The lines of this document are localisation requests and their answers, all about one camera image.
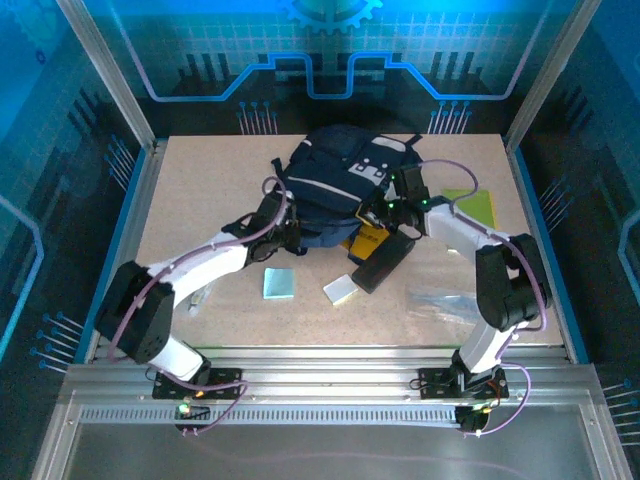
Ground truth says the yellow book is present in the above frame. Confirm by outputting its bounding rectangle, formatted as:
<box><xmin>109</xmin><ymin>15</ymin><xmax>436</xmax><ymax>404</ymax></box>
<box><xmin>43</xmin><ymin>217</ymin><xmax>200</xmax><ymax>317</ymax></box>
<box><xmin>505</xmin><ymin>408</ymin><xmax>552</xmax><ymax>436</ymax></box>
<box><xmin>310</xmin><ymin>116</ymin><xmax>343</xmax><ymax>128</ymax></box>
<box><xmin>342</xmin><ymin>224</ymin><xmax>391</xmax><ymax>266</ymax></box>

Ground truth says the black pencil case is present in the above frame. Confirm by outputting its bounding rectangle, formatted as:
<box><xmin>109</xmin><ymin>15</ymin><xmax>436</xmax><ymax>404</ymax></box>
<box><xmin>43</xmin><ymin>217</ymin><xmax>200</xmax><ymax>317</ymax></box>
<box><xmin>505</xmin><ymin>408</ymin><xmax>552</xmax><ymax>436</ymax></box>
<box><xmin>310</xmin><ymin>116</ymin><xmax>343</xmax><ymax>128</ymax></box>
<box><xmin>351</xmin><ymin>234</ymin><xmax>416</xmax><ymax>295</ymax></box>

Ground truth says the light blue sticky note pad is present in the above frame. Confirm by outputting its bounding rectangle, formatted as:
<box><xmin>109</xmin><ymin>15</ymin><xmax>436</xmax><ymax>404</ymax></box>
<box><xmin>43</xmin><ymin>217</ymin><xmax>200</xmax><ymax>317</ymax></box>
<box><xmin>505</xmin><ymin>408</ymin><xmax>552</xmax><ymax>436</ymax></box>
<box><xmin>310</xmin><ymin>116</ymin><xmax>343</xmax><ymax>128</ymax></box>
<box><xmin>263</xmin><ymin>267</ymin><xmax>296</xmax><ymax>301</ymax></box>

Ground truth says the navy blue backpack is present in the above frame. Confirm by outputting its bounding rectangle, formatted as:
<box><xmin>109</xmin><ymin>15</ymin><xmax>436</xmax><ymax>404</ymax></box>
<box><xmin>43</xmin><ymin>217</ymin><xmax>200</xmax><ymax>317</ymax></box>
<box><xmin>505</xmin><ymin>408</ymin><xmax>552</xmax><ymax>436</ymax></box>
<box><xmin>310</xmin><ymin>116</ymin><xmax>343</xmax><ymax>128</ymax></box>
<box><xmin>269</xmin><ymin>123</ymin><xmax>424</xmax><ymax>251</ymax></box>

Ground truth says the green notebook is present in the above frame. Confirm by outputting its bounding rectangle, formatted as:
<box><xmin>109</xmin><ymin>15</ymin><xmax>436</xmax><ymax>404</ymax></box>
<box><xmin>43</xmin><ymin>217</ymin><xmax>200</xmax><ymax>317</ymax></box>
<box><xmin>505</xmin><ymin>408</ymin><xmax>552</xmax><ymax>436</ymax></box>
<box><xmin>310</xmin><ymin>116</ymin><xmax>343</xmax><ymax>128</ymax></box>
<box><xmin>439</xmin><ymin>187</ymin><xmax>499</xmax><ymax>231</ymax></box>

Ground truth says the clear plastic pen pouch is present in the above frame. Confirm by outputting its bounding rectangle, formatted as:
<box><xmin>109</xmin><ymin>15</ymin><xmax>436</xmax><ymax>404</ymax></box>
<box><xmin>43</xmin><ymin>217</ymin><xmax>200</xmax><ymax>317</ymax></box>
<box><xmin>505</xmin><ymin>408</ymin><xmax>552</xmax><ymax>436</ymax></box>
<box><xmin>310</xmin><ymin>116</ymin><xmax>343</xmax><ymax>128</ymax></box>
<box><xmin>404</xmin><ymin>284</ymin><xmax>481</xmax><ymax>326</ymax></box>

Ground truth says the small clear plastic packet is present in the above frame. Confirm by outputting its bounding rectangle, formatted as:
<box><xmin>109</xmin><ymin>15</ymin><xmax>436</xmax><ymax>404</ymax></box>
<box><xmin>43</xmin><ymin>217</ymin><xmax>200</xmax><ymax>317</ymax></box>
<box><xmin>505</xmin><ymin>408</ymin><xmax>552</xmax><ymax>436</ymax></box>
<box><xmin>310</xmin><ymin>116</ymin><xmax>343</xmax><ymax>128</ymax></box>
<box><xmin>187</xmin><ymin>287</ymin><xmax>214</xmax><ymax>317</ymax></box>

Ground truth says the small black controller board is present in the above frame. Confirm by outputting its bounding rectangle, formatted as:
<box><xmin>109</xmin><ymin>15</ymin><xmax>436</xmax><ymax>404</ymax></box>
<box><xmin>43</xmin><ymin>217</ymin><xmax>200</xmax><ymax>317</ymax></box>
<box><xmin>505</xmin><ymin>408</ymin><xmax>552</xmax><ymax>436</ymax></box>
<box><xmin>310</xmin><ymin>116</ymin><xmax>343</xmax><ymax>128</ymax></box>
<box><xmin>174</xmin><ymin>403</ymin><xmax>212</xmax><ymax>422</ymax></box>
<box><xmin>457</xmin><ymin>404</ymin><xmax>496</xmax><ymax>434</ymax></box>

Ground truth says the steel tray panel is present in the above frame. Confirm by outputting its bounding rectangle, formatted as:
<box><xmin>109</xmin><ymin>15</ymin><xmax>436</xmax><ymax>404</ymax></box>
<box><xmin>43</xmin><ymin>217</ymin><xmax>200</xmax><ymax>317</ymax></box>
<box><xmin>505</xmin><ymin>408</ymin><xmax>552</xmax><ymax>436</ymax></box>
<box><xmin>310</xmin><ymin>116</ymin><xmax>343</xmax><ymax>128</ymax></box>
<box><xmin>29</xmin><ymin>399</ymin><xmax>634</xmax><ymax>480</ymax></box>

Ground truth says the aluminium table side rail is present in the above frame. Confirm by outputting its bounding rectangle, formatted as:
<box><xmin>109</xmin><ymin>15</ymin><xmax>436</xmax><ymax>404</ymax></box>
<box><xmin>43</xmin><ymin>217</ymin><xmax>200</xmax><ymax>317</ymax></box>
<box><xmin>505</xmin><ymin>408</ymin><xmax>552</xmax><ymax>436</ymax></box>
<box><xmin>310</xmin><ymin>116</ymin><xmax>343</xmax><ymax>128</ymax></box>
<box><xmin>82</xmin><ymin>139</ymin><xmax>169</xmax><ymax>364</ymax></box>
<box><xmin>504</xmin><ymin>134</ymin><xmax>591</xmax><ymax>364</ymax></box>

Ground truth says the aluminium frame cross rail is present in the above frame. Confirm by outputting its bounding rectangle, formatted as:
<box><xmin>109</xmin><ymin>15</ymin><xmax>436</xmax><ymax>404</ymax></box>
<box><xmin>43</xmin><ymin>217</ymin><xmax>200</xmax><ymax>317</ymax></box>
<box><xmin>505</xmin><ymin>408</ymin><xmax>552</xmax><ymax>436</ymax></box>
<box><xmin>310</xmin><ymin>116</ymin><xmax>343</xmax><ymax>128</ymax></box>
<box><xmin>59</xmin><ymin>344</ymin><xmax>601</xmax><ymax>407</ymax></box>

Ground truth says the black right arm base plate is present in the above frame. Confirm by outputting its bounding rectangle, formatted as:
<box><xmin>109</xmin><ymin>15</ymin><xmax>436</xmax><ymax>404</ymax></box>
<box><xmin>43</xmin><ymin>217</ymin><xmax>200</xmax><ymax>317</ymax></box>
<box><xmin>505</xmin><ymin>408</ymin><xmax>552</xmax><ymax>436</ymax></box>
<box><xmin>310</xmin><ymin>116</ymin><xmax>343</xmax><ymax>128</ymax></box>
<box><xmin>418</xmin><ymin>367</ymin><xmax>510</xmax><ymax>400</ymax></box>

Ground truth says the slotted grey cable duct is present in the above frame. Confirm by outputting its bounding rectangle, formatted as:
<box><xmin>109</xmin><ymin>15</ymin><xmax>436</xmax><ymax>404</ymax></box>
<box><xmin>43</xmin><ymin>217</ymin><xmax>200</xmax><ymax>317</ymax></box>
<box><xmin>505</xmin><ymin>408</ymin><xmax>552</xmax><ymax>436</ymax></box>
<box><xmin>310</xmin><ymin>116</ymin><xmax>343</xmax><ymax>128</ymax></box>
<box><xmin>79</xmin><ymin>405</ymin><xmax>464</xmax><ymax>427</ymax></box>

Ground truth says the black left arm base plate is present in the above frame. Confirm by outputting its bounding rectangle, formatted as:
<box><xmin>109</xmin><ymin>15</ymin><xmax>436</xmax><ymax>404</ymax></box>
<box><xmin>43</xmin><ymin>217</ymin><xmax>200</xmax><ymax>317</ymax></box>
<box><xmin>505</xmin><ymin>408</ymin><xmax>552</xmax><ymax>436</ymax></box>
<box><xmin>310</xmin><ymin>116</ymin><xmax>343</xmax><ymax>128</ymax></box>
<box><xmin>152</xmin><ymin>368</ymin><xmax>245</xmax><ymax>400</ymax></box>

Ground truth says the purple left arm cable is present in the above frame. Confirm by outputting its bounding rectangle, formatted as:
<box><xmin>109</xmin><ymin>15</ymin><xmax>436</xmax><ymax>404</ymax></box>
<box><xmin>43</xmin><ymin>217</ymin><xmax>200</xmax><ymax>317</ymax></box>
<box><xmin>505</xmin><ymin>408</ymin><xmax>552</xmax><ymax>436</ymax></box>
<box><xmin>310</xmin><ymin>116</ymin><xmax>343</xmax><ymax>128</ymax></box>
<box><xmin>107</xmin><ymin>175</ymin><xmax>290</xmax><ymax>439</ymax></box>

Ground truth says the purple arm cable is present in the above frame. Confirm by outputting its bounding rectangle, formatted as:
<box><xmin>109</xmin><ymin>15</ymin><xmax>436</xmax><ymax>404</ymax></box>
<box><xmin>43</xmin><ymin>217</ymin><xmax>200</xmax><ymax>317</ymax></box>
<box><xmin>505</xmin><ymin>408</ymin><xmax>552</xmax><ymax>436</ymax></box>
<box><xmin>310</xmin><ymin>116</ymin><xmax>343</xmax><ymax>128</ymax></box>
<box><xmin>107</xmin><ymin>175</ymin><xmax>290</xmax><ymax>439</ymax></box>
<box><xmin>418</xmin><ymin>158</ymin><xmax>547</xmax><ymax>439</ymax></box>

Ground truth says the aluminium frame post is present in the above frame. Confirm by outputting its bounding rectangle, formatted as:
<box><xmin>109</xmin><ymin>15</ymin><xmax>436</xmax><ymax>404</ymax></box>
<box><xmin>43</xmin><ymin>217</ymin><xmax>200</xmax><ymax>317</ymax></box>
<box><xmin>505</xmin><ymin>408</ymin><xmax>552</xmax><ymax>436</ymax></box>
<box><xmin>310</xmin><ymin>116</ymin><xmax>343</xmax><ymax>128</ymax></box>
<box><xmin>54</xmin><ymin>0</ymin><xmax>157</xmax><ymax>151</ymax></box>
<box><xmin>504</xmin><ymin>0</ymin><xmax>601</xmax><ymax>151</ymax></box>

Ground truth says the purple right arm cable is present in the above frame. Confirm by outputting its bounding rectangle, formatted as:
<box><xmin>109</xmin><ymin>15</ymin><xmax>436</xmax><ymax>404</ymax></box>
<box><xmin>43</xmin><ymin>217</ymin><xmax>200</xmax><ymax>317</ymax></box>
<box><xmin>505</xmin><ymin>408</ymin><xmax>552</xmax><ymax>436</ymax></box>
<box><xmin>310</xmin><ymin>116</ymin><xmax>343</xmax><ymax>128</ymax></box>
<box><xmin>418</xmin><ymin>158</ymin><xmax>547</xmax><ymax>439</ymax></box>

